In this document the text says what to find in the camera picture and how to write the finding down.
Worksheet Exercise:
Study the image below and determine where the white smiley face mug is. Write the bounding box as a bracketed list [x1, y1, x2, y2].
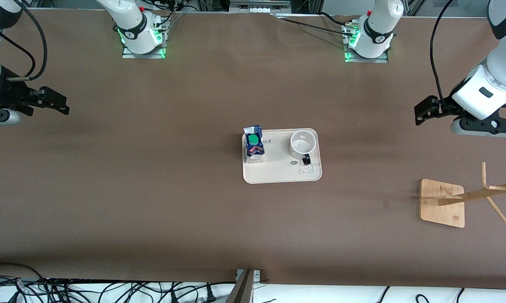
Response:
[289, 130, 317, 166]

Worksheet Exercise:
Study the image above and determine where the blue white milk carton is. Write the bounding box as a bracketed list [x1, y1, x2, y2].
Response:
[243, 125, 266, 164]

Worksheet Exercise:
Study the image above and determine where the cream rabbit print tray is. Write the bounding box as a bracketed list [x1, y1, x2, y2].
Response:
[242, 128, 322, 184]

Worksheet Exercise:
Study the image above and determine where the wooden mug rack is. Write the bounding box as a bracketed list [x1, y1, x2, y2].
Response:
[419, 162, 506, 229]

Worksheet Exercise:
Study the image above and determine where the brown table cover sheet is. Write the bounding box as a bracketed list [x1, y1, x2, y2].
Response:
[0, 8, 506, 291]

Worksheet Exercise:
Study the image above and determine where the grey power strip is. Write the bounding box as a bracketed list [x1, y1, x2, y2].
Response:
[229, 0, 292, 16]

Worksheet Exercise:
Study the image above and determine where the dark metal beam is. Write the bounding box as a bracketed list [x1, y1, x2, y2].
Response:
[226, 269, 256, 303]

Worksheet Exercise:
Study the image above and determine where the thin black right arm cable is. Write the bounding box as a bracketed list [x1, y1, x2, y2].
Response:
[0, 27, 36, 80]

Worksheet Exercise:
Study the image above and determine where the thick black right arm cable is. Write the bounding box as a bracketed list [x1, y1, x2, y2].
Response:
[6, 0, 48, 81]

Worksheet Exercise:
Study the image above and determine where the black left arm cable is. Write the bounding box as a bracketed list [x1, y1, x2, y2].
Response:
[429, 0, 454, 106]

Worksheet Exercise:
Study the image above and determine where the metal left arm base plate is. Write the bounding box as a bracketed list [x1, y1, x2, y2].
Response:
[344, 21, 389, 64]

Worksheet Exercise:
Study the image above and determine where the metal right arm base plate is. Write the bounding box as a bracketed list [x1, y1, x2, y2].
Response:
[122, 13, 166, 59]

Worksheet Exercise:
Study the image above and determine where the short black base cable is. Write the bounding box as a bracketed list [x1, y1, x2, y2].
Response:
[319, 12, 360, 27]

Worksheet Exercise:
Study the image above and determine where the long black base cable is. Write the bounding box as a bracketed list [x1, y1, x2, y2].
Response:
[283, 18, 358, 37]

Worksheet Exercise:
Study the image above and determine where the small silver metal bracket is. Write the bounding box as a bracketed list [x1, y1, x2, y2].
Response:
[235, 269, 262, 282]

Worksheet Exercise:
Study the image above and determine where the black cable tangle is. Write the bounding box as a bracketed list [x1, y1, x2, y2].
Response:
[0, 263, 237, 303]

